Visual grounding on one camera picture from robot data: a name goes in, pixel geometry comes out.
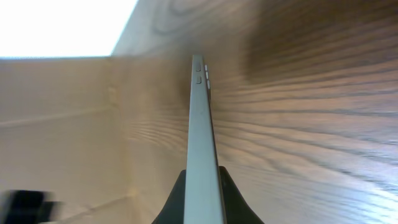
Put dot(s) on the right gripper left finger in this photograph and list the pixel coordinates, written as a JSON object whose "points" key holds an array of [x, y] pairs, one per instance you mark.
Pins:
{"points": [[173, 210]]}

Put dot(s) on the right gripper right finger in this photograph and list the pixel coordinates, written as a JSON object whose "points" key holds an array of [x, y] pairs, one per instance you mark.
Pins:
{"points": [[236, 209]]}

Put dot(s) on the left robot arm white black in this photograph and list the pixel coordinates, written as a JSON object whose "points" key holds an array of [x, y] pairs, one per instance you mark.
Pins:
{"points": [[28, 207]]}

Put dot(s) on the cardboard panel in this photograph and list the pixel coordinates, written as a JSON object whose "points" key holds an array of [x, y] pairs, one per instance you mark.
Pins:
{"points": [[106, 138]]}

